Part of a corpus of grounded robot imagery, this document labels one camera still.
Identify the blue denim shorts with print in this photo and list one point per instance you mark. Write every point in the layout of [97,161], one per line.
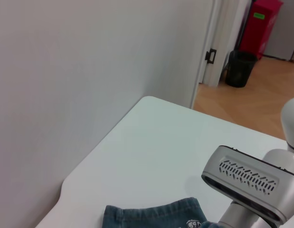
[149,216]

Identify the red cabinet with green label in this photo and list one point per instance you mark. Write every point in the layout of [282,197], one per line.
[258,31]

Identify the white door frame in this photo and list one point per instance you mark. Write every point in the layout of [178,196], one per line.
[216,35]

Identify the grey vented wrist camera box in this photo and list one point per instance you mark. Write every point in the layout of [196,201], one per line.
[247,175]

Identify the grey metal cabinet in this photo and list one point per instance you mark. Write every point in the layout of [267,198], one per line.
[282,31]

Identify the black mesh waste bin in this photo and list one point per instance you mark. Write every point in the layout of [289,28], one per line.
[241,69]

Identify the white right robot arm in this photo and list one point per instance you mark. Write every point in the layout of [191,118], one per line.
[292,118]

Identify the black door hinge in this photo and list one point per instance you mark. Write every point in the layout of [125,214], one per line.
[211,56]

